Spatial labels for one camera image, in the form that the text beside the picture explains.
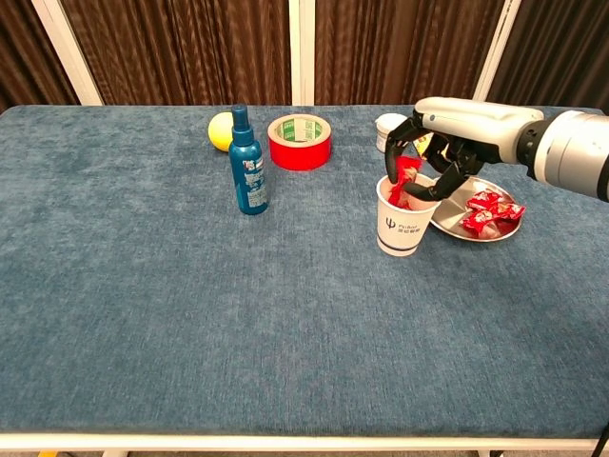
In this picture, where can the yellow floor strip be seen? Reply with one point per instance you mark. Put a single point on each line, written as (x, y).
(47, 453)

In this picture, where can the blue spray bottle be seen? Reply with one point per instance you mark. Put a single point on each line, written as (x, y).
(247, 176)

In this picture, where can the small white jar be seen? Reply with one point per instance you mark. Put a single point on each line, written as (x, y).
(382, 131)

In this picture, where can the yellow snack box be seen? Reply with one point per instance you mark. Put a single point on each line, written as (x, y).
(422, 143)

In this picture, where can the red candy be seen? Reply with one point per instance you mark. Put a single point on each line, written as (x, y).
(408, 166)
(396, 195)
(477, 220)
(510, 210)
(484, 199)

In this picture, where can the brown pleated curtain panel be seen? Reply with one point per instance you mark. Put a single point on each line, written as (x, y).
(28, 47)
(404, 43)
(561, 47)
(181, 47)

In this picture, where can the yellow ball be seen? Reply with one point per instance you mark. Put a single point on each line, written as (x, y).
(219, 133)

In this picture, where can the round metal plate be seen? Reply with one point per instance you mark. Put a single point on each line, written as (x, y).
(457, 204)

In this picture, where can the red tape roll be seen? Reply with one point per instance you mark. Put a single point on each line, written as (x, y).
(300, 152)

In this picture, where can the blue fabric table cover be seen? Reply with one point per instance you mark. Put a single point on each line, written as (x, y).
(190, 309)

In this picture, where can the white paper cup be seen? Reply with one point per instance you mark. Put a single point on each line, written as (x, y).
(399, 228)

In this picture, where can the white partition frame post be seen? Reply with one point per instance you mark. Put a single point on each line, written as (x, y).
(301, 52)
(499, 43)
(66, 52)

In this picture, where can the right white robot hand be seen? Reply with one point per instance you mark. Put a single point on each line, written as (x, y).
(476, 124)

